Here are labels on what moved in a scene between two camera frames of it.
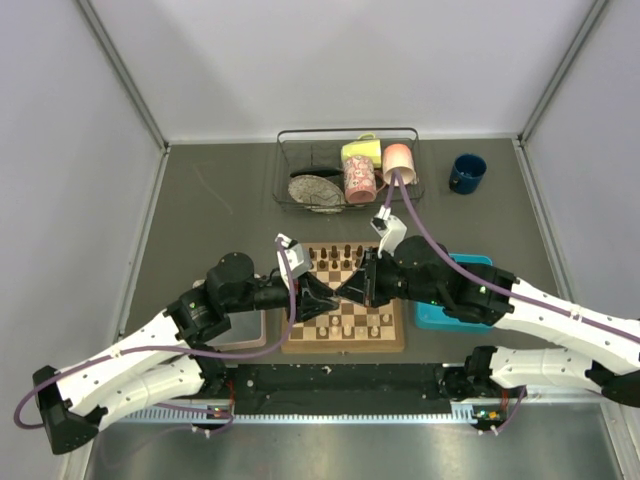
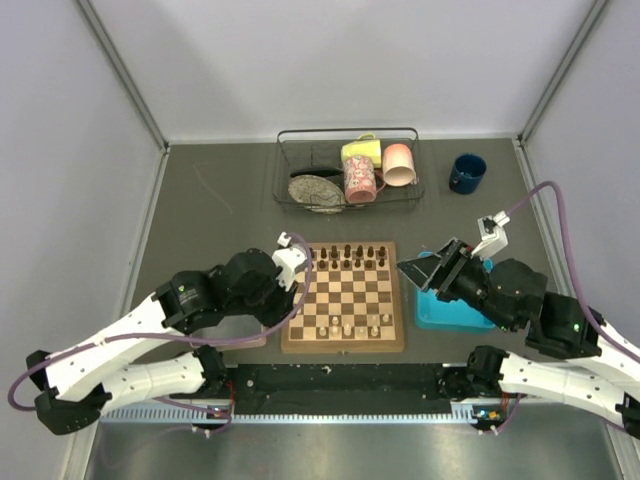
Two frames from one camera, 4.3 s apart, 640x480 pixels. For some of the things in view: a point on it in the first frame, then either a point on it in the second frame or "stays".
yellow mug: x=367 y=145 stays
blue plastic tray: x=430 y=315 stays
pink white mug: x=399 y=156 stays
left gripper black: x=312 y=302 to x=283 y=307
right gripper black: x=363 y=286 to x=439 y=270
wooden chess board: x=351 y=326 stays
